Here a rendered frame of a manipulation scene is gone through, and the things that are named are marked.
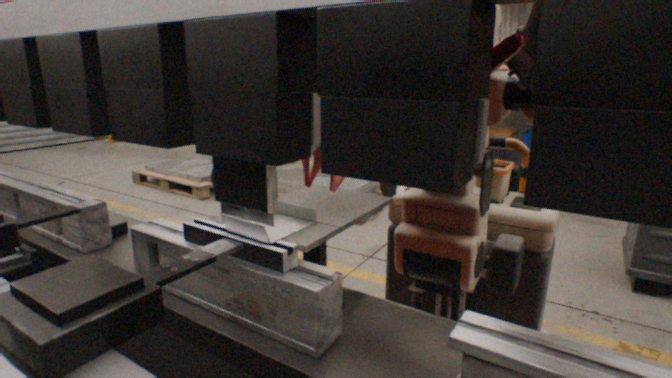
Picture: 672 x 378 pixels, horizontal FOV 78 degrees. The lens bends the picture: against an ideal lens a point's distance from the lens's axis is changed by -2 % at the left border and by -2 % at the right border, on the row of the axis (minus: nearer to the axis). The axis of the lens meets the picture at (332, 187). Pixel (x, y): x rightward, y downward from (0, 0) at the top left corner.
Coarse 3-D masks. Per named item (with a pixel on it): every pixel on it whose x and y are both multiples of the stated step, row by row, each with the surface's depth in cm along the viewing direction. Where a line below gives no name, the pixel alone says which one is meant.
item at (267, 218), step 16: (224, 160) 57; (224, 176) 58; (240, 176) 56; (256, 176) 54; (272, 176) 54; (224, 192) 58; (240, 192) 57; (256, 192) 55; (272, 192) 55; (224, 208) 61; (240, 208) 59; (256, 208) 56; (272, 208) 55; (272, 224) 56
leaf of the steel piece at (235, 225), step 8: (224, 216) 59; (232, 224) 59; (240, 224) 58; (248, 224) 57; (256, 224) 56; (240, 232) 59; (248, 232) 58; (256, 232) 57; (264, 232) 55; (264, 240) 57
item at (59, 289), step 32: (96, 256) 45; (192, 256) 52; (224, 256) 53; (32, 288) 38; (64, 288) 38; (96, 288) 38; (128, 288) 39; (160, 288) 41; (0, 320) 36; (32, 320) 35; (64, 320) 35; (96, 320) 36; (128, 320) 38; (160, 320) 41; (32, 352) 33; (64, 352) 34; (96, 352) 36
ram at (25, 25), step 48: (0, 0) 76; (48, 0) 67; (96, 0) 60; (144, 0) 54; (192, 0) 49; (240, 0) 45; (288, 0) 42; (336, 0) 39; (384, 0) 37; (528, 0) 36
